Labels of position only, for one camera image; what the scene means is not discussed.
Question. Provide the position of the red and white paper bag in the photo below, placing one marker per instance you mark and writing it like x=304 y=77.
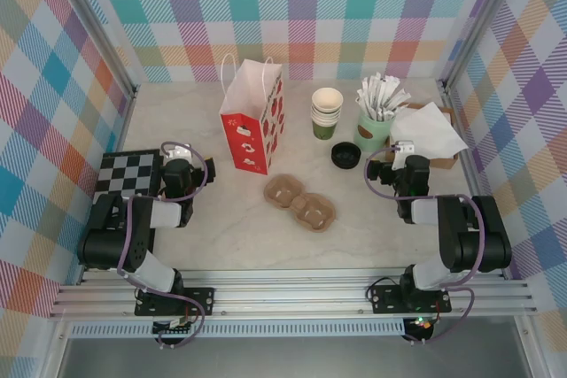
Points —
x=248 y=143

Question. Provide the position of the brown cardboard cup carrier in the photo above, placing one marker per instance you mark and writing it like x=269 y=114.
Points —
x=301 y=203

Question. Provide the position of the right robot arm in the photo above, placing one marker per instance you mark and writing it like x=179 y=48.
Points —
x=487 y=245

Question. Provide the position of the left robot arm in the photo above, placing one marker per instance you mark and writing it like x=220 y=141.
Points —
x=111 y=245

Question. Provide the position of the white paper napkin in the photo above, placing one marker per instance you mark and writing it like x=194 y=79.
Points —
x=425 y=134

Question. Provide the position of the black and white checkerboard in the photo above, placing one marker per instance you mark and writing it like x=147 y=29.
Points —
x=126 y=174

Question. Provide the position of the mint green holder cup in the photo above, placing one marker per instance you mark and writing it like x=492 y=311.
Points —
x=370 y=139

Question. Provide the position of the white wrapped straw packet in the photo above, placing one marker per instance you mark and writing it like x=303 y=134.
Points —
x=402 y=100
x=395 y=102
x=364 y=101
x=379 y=86
x=368 y=88
x=390 y=90

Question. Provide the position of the small circuit board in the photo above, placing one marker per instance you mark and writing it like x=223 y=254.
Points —
x=421 y=324
x=175 y=329

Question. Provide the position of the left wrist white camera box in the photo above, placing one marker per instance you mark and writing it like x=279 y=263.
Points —
x=178 y=151

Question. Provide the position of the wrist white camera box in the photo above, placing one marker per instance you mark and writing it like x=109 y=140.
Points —
x=178 y=151
x=404 y=148

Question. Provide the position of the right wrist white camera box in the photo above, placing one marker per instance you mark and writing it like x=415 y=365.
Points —
x=404 y=148

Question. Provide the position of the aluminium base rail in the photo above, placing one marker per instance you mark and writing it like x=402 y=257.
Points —
x=288 y=294

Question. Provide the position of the aluminium frame post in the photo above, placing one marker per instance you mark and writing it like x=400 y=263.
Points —
x=482 y=19
x=96 y=28

